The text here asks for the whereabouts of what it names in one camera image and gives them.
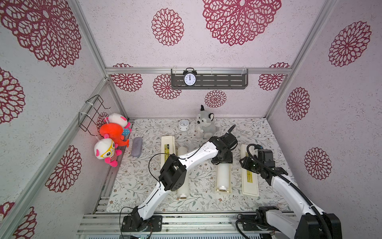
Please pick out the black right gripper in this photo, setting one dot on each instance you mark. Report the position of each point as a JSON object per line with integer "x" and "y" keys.
{"x": 247, "y": 163}

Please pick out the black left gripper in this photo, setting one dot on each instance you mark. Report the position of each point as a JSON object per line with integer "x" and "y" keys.
{"x": 230, "y": 160}

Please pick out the cream wrap dispenser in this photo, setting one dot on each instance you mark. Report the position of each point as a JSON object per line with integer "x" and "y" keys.
{"x": 167, "y": 148}
{"x": 250, "y": 185}

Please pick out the cream dispenser bottom tray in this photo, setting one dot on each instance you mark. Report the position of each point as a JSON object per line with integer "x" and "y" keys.
{"x": 223, "y": 188}

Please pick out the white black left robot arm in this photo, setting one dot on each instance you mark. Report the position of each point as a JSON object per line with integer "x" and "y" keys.
{"x": 173, "y": 173}

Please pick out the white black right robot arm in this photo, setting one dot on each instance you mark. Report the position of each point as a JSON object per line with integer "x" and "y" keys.
{"x": 310, "y": 221}

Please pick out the grey plush wolf toy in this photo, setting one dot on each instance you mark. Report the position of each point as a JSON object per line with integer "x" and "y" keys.
{"x": 205, "y": 126}

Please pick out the floral table mat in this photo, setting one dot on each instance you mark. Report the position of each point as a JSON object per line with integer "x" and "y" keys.
{"x": 137, "y": 176}

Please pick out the small white round clock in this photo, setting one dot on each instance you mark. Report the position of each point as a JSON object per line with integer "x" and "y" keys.
{"x": 183, "y": 125}

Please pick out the black alarm clock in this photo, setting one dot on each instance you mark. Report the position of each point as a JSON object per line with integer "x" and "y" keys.
{"x": 190, "y": 76}

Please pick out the red orange plush toy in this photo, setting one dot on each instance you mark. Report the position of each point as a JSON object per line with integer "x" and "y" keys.
{"x": 114, "y": 131}

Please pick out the white pink plush toy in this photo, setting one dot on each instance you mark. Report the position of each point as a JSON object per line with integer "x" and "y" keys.
{"x": 118, "y": 119}

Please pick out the white plush toy yellow glasses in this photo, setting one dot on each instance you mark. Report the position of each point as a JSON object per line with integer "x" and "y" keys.
{"x": 106, "y": 150}

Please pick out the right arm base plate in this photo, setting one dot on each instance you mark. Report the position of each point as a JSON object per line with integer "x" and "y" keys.
{"x": 251, "y": 222}

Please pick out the grey wall shelf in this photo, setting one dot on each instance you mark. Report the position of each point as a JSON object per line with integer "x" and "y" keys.
{"x": 211, "y": 81}

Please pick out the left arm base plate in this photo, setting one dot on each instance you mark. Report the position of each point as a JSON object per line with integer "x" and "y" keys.
{"x": 136, "y": 224}

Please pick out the black wire wall basket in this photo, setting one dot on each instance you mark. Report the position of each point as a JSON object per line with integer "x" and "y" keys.
{"x": 88, "y": 117}

